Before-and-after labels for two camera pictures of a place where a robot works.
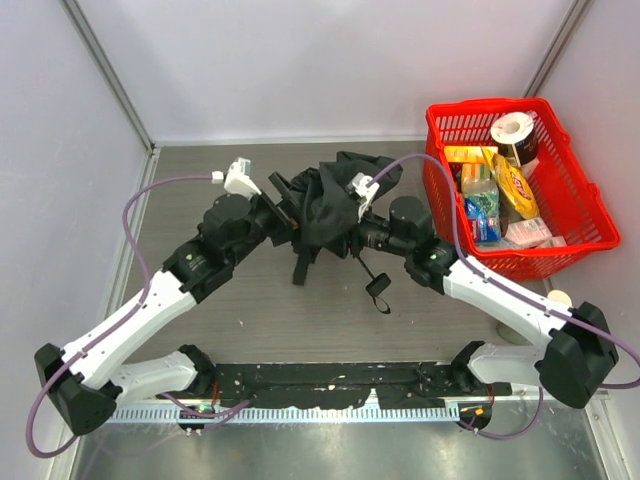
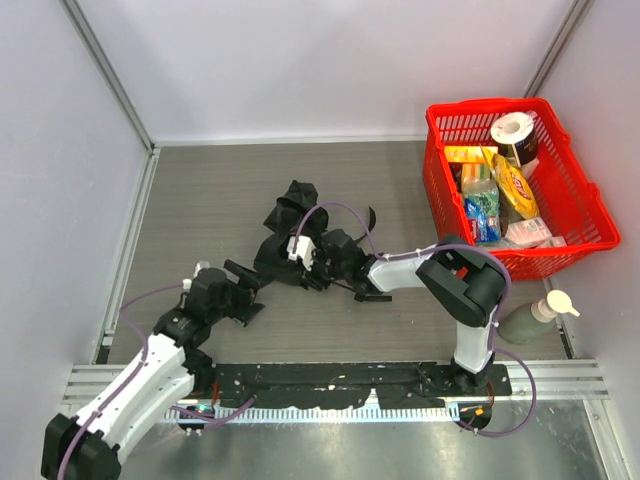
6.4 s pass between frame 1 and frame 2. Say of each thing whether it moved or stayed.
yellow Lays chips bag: stayed
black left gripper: moved
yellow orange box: stayed
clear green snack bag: stayed
